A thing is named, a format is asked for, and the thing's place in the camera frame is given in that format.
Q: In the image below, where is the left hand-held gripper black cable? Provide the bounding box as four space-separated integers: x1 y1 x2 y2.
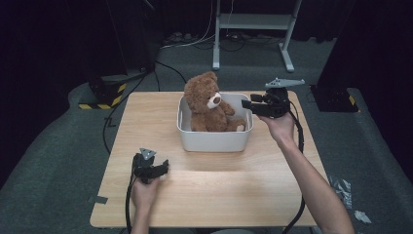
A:
125 155 137 234

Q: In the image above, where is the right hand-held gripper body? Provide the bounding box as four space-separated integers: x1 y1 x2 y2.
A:
256 77 306 119

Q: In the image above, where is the white floor cable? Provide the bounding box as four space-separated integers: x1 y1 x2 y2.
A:
160 0 218 51

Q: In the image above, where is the black floor cable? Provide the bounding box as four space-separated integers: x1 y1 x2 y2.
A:
102 59 188 154

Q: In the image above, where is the grey metal stand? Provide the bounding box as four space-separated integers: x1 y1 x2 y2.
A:
211 0 304 73

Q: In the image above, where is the white plastic bin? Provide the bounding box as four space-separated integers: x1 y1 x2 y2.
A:
176 92 254 153

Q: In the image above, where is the brown teddy bear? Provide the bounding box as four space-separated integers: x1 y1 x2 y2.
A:
183 71 247 133

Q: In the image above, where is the right hand-held gripper black cable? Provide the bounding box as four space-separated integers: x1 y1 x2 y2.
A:
282 100 307 234

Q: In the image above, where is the flat grey tape strip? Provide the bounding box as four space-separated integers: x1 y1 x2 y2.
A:
87 195 109 206

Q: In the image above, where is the small crumpled grey tape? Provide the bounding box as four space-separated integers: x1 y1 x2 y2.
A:
353 210 373 225

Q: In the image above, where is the person's right hand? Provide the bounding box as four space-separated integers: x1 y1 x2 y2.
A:
258 111 296 147

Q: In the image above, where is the black stand with striped base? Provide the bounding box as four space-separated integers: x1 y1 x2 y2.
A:
78 72 129 111
309 83 360 114

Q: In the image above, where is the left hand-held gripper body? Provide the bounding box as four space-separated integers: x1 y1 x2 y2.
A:
131 147 164 185

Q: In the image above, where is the person's left hand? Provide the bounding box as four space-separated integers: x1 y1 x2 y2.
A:
131 175 164 212

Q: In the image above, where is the hand-held gripper black cable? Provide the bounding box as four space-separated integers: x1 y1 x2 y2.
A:
125 155 137 234
282 100 307 234

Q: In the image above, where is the large crumpled grey tape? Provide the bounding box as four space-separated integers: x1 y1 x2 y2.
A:
326 175 354 211

